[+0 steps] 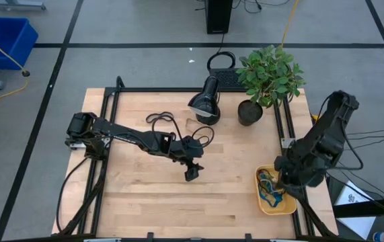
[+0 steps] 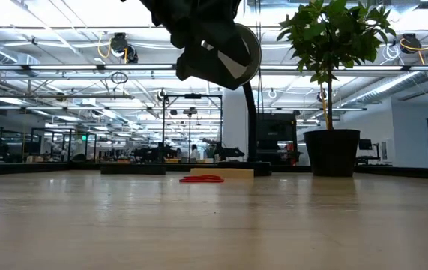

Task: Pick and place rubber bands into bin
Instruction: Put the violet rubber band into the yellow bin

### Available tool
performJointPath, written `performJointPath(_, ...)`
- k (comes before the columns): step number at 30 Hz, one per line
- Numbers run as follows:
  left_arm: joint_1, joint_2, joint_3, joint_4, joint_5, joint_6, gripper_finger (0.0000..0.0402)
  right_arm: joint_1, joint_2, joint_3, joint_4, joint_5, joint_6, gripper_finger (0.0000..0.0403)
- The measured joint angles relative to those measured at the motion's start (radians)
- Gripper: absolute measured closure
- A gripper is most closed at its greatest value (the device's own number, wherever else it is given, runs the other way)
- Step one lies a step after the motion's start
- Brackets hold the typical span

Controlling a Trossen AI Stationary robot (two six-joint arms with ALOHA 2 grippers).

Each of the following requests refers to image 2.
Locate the small black monitor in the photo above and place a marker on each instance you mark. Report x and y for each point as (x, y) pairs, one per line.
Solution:
(365, 144)

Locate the green plant in black pot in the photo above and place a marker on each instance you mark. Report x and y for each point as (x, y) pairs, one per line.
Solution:
(331, 153)

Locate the black cabinet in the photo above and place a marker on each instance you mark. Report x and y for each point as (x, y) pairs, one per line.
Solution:
(277, 129)

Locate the person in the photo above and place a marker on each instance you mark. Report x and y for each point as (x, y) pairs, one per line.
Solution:
(195, 153)

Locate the black desk lamp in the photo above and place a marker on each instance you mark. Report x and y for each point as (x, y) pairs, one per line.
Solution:
(252, 123)

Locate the black metal station frame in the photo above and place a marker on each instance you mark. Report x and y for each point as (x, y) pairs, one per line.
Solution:
(221, 127)

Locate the black background robot arm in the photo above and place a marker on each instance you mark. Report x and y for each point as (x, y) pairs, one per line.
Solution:
(230, 153)

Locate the thin red rubber band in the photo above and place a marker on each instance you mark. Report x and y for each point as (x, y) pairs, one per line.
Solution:
(202, 179)

